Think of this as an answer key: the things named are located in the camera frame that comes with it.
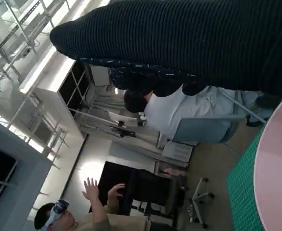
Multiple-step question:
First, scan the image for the pink bowl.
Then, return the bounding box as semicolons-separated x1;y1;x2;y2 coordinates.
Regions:
253;98;282;231

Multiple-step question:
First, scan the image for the white shelf cabinet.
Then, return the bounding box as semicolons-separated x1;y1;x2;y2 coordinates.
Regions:
19;45;93;135

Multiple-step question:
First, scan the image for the green cutting mat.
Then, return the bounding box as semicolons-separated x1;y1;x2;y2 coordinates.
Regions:
225;117;273;231

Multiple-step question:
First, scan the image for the person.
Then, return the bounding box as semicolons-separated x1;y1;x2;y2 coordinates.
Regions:
34;177;175;231
123;85;282;142

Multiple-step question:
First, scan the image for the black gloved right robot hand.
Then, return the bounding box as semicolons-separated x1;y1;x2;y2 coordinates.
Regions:
49;0;282;102

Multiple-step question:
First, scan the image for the black office chair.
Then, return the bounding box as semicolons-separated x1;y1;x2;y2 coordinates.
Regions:
125;168;215;229

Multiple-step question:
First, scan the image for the black screen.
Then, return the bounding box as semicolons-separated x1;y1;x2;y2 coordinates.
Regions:
89;161;141;214

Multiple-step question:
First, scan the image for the grey wheeled chair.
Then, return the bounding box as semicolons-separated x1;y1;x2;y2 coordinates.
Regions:
172;91;268;158

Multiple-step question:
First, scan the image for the dark VR headset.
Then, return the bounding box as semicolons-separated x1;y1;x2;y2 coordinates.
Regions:
51;199;71;215

